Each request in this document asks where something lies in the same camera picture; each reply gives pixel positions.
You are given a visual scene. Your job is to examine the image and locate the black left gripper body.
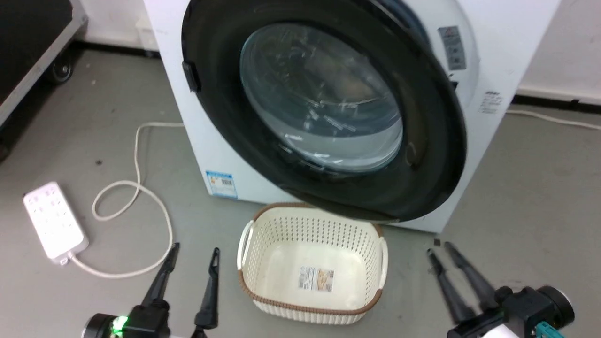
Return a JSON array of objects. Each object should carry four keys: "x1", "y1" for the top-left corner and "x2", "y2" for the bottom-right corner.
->
[{"x1": 83, "y1": 300, "x2": 207, "y2": 338}]

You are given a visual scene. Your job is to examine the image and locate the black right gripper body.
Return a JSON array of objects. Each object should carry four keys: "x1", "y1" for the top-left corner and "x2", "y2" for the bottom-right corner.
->
[{"x1": 447, "y1": 285, "x2": 575, "y2": 338}]

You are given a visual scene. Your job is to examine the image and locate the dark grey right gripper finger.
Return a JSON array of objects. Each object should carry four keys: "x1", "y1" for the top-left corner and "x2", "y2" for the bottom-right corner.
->
[
  {"x1": 444, "y1": 242, "x2": 497, "y2": 311},
  {"x1": 426, "y1": 248, "x2": 476, "y2": 324}
]

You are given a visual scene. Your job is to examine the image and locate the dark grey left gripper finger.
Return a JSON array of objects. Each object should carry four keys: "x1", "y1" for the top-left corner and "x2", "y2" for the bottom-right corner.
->
[
  {"x1": 141, "y1": 242, "x2": 180, "y2": 309},
  {"x1": 194, "y1": 247, "x2": 221, "y2": 330}
]

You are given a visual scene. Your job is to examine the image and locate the white front-load washing machine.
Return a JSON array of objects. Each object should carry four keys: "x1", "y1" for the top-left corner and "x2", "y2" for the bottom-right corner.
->
[{"x1": 143, "y1": 0, "x2": 562, "y2": 234}]

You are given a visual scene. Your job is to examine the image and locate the black round washing machine door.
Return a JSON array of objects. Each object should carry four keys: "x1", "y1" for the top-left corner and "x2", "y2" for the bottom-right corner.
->
[{"x1": 181, "y1": 0, "x2": 467, "y2": 223}]

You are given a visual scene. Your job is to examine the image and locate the cream perforated laundry basket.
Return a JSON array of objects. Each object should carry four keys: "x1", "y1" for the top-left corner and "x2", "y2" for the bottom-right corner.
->
[{"x1": 237, "y1": 202, "x2": 389, "y2": 325}]

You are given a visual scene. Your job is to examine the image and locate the white power strip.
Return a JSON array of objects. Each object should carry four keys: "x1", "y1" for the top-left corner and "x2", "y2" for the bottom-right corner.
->
[{"x1": 23, "y1": 182, "x2": 90, "y2": 264}]

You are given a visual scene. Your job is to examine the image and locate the black flight case on wheels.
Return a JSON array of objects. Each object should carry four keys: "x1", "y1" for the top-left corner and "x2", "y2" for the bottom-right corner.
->
[{"x1": 0, "y1": 0, "x2": 89, "y2": 162}]

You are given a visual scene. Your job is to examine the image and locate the white power strip cable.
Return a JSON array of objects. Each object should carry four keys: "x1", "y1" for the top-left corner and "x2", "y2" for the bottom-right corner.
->
[{"x1": 68, "y1": 122, "x2": 185, "y2": 279}]

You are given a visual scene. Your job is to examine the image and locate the white cable on floor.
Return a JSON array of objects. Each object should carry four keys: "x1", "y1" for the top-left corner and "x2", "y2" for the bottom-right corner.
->
[{"x1": 505, "y1": 109, "x2": 601, "y2": 131}]

